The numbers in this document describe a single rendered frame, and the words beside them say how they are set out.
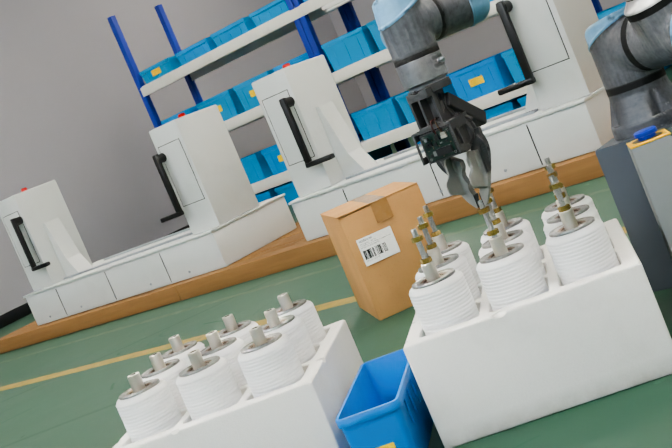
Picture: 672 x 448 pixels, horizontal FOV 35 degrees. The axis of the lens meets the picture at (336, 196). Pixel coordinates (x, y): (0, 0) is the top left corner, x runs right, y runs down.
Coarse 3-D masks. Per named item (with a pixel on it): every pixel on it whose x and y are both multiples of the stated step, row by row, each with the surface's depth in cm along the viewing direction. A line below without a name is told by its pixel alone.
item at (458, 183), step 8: (448, 160) 169; (456, 160) 169; (448, 168) 168; (456, 168) 170; (464, 168) 170; (448, 176) 168; (456, 176) 169; (464, 176) 170; (448, 184) 167; (456, 184) 169; (464, 184) 170; (448, 192) 167; (456, 192) 168; (464, 192) 170; (472, 192) 170; (472, 200) 170
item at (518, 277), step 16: (512, 256) 166; (528, 256) 167; (480, 272) 169; (496, 272) 166; (512, 272) 166; (528, 272) 166; (496, 288) 167; (512, 288) 166; (528, 288) 166; (544, 288) 168; (496, 304) 168; (512, 304) 166
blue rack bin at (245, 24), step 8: (248, 16) 787; (232, 24) 790; (240, 24) 787; (248, 24) 787; (216, 32) 802; (224, 32) 798; (232, 32) 794; (240, 32) 790; (216, 40) 806; (224, 40) 801
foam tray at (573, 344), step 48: (624, 240) 177; (480, 288) 189; (576, 288) 161; (624, 288) 160; (432, 336) 167; (480, 336) 165; (528, 336) 164; (576, 336) 163; (624, 336) 161; (432, 384) 167; (480, 384) 166; (528, 384) 165; (576, 384) 164; (624, 384) 162; (480, 432) 167
